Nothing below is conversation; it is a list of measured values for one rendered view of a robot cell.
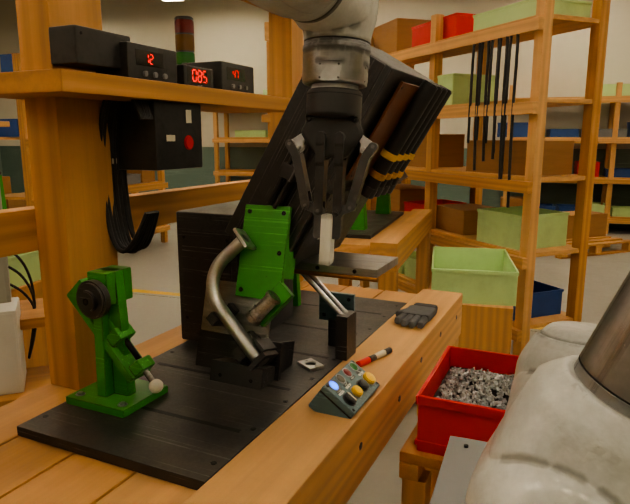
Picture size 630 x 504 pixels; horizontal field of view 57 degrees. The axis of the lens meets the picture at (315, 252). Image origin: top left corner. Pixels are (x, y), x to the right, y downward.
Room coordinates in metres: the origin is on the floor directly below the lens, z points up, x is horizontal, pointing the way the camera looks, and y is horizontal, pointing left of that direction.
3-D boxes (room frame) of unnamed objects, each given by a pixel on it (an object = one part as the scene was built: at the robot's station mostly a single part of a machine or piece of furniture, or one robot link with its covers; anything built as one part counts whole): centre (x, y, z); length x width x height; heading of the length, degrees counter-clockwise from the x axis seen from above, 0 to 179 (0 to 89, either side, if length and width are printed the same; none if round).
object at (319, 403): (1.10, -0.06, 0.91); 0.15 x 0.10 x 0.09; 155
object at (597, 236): (7.40, -3.34, 0.22); 1.20 x 0.80 x 0.44; 112
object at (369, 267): (1.43, 0.00, 1.11); 0.39 x 0.16 x 0.03; 65
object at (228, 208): (1.56, 0.21, 1.07); 0.30 x 0.18 x 0.34; 155
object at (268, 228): (1.31, 0.10, 1.17); 0.13 x 0.12 x 0.20; 155
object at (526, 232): (4.62, -1.06, 1.19); 2.30 x 0.55 x 2.39; 23
